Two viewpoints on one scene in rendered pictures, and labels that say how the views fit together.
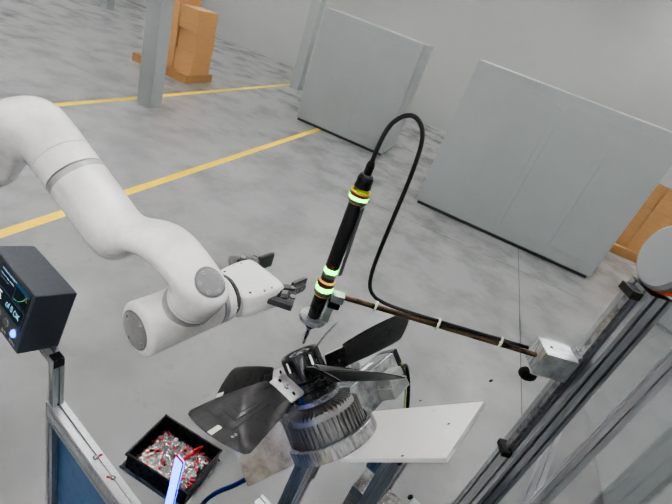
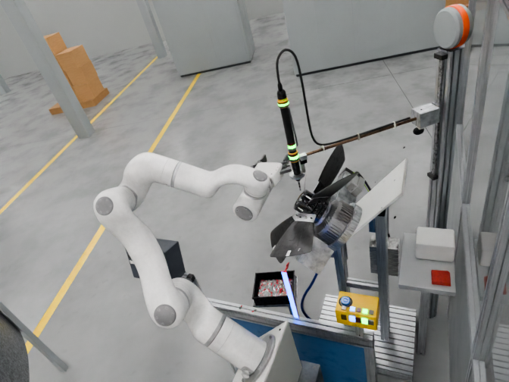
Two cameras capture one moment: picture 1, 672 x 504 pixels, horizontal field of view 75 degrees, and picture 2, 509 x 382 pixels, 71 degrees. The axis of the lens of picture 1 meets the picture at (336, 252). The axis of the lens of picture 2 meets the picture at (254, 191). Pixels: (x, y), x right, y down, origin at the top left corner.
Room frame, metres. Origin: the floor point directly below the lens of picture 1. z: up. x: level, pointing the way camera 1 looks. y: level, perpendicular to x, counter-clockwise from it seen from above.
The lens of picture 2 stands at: (-0.44, 0.13, 2.35)
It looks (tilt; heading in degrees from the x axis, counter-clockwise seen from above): 35 degrees down; 3
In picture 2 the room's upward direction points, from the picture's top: 16 degrees counter-clockwise
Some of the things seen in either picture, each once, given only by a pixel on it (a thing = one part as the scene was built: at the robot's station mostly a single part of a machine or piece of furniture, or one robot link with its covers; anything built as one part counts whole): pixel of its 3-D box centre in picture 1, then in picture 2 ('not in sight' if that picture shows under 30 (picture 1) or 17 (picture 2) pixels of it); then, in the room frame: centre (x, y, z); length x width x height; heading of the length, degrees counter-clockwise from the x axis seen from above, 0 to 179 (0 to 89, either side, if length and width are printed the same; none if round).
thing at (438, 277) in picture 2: not in sight; (441, 277); (0.62, -0.54, 0.87); 0.08 x 0.08 x 0.02; 64
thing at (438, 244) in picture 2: not in sight; (435, 241); (0.79, -0.61, 0.92); 0.17 x 0.16 x 0.11; 62
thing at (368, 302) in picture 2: not in sight; (357, 311); (0.44, -0.10, 1.02); 0.16 x 0.10 x 0.11; 62
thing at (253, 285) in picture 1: (244, 287); (266, 175); (0.64, 0.13, 1.65); 0.11 x 0.10 x 0.07; 152
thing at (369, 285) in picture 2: not in sight; (363, 284); (0.91, -0.26, 0.56); 0.19 x 0.04 x 0.04; 62
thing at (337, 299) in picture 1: (321, 305); (298, 165); (0.90, -0.01, 1.49); 0.09 x 0.07 x 0.10; 97
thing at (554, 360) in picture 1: (553, 360); (426, 115); (0.97, -0.63, 1.53); 0.10 x 0.07 x 0.08; 97
